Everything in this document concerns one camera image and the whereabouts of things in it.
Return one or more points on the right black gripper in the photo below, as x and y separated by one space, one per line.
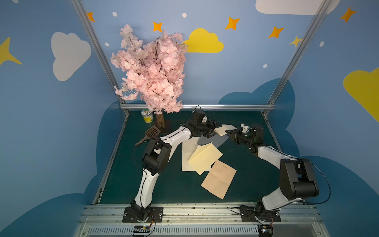
238 137

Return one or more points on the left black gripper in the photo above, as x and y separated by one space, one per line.
209 128

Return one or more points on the yellow envelope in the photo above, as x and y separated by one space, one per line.
203 157

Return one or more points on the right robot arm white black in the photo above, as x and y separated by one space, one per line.
297 179

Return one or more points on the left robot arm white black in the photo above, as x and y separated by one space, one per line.
158 153

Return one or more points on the grey envelope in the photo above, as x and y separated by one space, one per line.
216 140

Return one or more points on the brown letter paper front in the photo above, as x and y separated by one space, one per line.
218 179

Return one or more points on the cream paper sheet centre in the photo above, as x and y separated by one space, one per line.
188 149

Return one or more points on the brown slotted scoop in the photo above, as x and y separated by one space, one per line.
152 132

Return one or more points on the yellow green tin can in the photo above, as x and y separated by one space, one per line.
147 115

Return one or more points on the pink cherry blossom tree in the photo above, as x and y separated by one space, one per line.
154 70

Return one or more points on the back horizontal aluminium bar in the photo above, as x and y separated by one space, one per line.
224 107

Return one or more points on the right small circuit board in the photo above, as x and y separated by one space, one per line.
265 231

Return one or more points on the small circuit board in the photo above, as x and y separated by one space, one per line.
141 231
265 231

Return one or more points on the left small circuit board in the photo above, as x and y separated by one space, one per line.
141 231

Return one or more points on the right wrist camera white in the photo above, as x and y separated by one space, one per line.
245 128

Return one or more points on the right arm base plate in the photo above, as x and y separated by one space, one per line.
251 214

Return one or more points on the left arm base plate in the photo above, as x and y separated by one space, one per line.
154 214

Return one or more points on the aluminium rail base frame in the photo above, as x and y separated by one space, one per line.
201 220

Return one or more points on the right aluminium frame post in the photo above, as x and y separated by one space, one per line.
315 24

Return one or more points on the aluminium frame post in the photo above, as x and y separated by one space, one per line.
87 25
315 24

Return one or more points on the left aluminium frame post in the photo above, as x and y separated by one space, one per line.
87 25

